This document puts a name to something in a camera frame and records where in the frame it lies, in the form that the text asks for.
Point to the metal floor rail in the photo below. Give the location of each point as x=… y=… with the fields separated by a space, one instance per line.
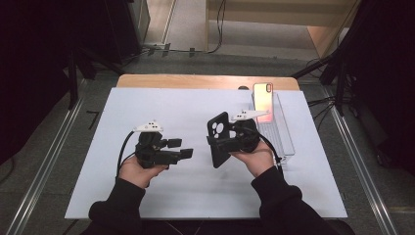
x=362 y=169
x=45 y=166

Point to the black curtain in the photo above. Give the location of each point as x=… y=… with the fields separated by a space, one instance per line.
x=39 y=49
x=385 y=65

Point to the wooden table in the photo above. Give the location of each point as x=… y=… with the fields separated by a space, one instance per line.
x=195 y=81

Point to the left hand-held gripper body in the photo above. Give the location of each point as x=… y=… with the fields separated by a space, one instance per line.
x=151 y=150

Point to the iridescent phone case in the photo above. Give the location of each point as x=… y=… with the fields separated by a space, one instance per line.
x=263 y=101

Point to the person's left hand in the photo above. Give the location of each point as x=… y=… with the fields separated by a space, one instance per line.
x=138 y=174

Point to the black metal stand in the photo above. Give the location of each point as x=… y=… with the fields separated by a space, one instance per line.
x=341 y=88
x=73 y=84

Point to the light wooden furniture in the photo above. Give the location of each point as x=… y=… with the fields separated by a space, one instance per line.
x=277 y=14

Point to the person's right hand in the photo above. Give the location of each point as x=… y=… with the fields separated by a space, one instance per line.
x=257 y=161

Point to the black phone case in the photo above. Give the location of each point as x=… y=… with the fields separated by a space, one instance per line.
x=218 y=158

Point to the clear plastic rack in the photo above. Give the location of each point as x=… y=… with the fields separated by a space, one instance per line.
x=277 y=137

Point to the dark round table grommet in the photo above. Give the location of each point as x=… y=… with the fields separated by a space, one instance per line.
x=243 y=87

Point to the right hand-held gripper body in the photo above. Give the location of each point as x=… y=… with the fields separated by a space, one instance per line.
x=246 y=137

